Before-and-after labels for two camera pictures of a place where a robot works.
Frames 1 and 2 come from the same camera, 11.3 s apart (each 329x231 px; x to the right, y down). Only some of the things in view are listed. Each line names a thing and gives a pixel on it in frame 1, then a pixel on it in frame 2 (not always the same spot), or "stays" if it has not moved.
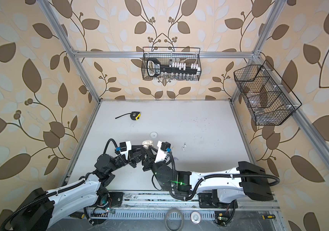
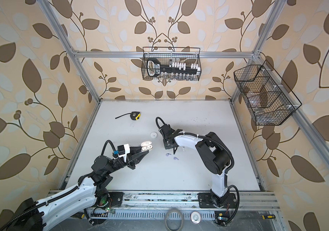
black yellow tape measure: [133, 115] stays
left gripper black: [132, 157] stays
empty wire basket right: [266, 95] stays
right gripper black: [150, 161] → [165, 143]
